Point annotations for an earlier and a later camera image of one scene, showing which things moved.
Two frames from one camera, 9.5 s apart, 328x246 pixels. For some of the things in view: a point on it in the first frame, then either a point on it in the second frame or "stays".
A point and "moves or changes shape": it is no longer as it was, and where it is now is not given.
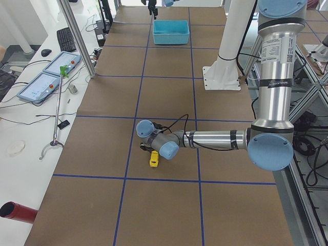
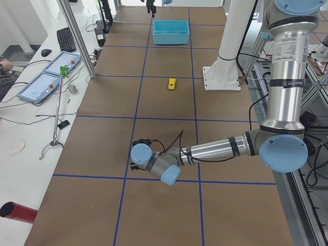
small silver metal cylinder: (73, 89) stays
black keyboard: (65, 40) stays
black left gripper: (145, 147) -> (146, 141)
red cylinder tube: (13, 210) stays
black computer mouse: (45, 52) stays
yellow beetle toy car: (154, 159) moves or changes shape
